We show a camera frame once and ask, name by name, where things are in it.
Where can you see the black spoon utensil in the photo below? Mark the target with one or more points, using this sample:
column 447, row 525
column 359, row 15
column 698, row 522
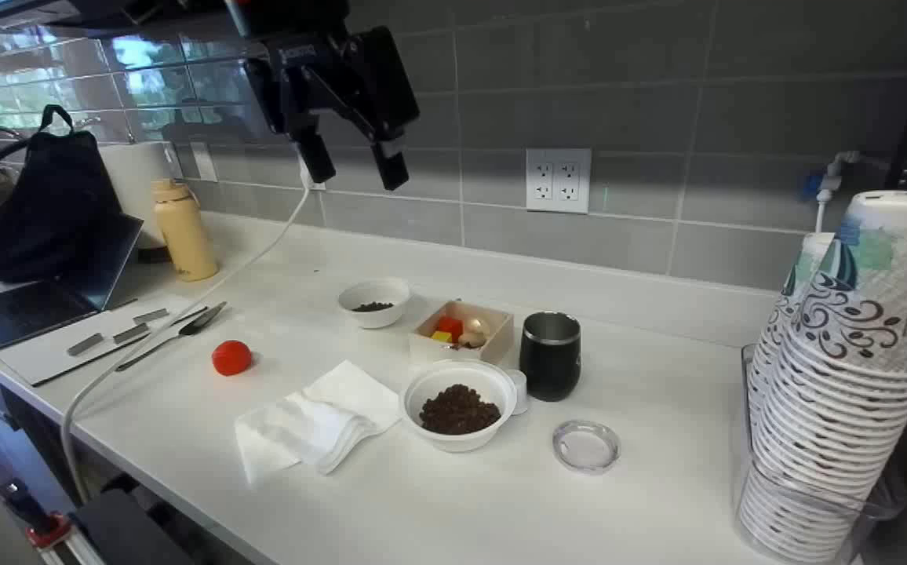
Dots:
column 184, row 330

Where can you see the white bowl with brown food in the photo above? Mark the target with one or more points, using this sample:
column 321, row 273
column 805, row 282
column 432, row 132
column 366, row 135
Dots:
column 459, row 406

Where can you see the yellow mustard squeeze bottle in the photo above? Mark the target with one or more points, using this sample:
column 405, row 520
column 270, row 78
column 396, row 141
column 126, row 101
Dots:
column 184, row 233

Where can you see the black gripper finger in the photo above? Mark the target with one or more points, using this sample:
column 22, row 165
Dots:
column 316, row 155
column 390, row 165

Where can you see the red tomato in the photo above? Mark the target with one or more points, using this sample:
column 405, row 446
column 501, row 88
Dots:
column 230, row 357

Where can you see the white paper towel roll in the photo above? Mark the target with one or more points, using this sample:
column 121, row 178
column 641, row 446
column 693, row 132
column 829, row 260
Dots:
column 133, row 167

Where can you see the small white bowl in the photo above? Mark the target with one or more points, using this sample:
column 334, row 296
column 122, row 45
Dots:
column 374, row 301

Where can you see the black metal cup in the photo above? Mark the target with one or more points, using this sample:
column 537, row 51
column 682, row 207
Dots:
column 550, row 356

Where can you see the white wall outlet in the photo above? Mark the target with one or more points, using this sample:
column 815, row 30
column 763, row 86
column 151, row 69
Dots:
column 555, row 178

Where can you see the short patterned paper cup stack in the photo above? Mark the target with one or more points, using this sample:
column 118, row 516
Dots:
column 801, row 269

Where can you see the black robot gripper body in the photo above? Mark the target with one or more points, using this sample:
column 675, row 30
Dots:
column 356, row 76

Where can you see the small wooden box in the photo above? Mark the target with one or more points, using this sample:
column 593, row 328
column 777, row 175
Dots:
column 463, row 330

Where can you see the tall patterned paper cup stack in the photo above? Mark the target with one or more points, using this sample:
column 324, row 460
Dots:
column 825, row 392

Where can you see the black backpack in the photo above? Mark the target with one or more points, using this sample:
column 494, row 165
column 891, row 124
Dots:
column 61, row 194

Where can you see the white folded napkin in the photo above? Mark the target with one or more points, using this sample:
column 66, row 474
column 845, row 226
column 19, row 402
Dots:
column 318, row 425

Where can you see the laptop computer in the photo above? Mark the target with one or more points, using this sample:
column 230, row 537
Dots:
column 75, row 291

